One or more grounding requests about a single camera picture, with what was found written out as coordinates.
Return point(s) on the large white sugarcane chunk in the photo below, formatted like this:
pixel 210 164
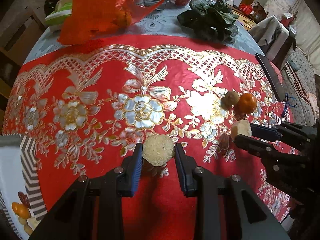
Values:
pixel 158 150

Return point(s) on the brown kiwi fruit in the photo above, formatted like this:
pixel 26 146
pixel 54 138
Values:
pixel 230 99

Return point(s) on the wooden folding chair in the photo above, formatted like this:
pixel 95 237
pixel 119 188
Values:
pixel 16 43

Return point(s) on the red gold floral tablecloth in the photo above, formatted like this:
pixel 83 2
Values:
pixel 86 108

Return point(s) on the red plastic bag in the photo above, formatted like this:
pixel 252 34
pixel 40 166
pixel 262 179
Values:
pixel 89 18

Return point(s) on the dark red jujube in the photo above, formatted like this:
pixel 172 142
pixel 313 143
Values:
pixel 224 142

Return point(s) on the green white tissue pack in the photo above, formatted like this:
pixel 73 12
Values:
pixel 55 19

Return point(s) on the white tray striped rim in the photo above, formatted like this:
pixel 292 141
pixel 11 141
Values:
pixel 19 173

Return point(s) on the grey jacket on chair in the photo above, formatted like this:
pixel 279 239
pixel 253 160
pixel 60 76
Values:
pixel 274 39

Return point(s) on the small orange with stem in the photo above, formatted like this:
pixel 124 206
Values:
pixel 20 210

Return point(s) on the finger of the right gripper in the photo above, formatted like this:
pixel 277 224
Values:
pixel 294 135
pixel 264 150

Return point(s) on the large mandarin orange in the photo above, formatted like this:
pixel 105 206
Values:
pixel 247 103

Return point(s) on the dark leafy greens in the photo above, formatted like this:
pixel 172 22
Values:
pixel 210 21

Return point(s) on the tan longan fruit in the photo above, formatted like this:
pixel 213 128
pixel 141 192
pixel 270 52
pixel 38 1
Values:
pixel 22 221

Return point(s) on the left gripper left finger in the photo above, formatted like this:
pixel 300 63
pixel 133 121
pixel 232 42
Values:
pixel 91 207

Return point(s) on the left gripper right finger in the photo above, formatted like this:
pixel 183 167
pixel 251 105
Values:
pixel 226 208

